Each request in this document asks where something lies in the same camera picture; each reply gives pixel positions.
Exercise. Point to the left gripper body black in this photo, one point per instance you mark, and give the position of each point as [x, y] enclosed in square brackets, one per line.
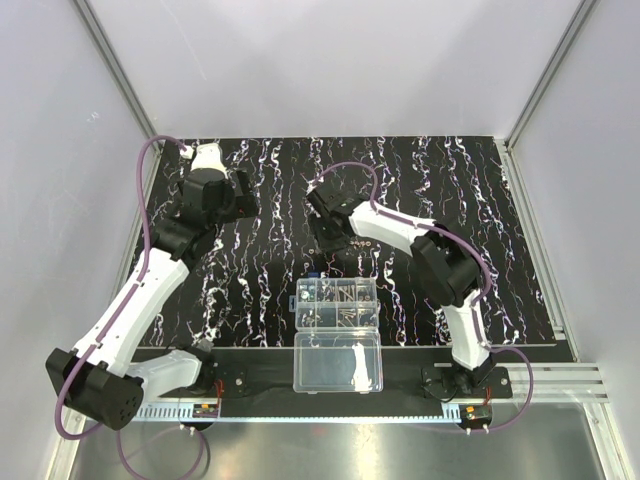
[245, 190]

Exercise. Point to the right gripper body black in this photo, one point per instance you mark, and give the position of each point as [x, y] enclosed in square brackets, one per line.
[327, 232]

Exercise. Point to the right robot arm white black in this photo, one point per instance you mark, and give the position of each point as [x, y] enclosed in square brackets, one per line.
[451, 272]

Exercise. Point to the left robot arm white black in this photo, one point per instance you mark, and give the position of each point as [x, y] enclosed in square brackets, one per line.
[98, 376]

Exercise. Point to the black marbled table mat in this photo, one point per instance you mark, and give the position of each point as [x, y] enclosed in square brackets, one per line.
[240, 293]

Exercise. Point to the clear plastic organizer box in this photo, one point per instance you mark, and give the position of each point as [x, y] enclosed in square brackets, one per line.
[336, 334]

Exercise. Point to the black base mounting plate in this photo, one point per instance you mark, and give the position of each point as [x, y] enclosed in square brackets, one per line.
[411, 376]

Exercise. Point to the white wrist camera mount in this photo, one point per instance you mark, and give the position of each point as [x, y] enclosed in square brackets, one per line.
[209, 156]

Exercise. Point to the white slotted cable duct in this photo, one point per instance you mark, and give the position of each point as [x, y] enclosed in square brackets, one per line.
[354, 412]

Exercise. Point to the left aluminium frame post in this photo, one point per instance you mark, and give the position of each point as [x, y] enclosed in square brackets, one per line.
[106, 51]

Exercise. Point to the aluminium frame post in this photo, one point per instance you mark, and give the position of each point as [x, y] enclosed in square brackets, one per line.
[577, 23]
[106, 51]

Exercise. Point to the aluminium rail right side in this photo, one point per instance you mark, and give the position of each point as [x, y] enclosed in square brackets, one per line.
[552, 383]

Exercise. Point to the right aluminium frame post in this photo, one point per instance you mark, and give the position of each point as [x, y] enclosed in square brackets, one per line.
[577, 23]

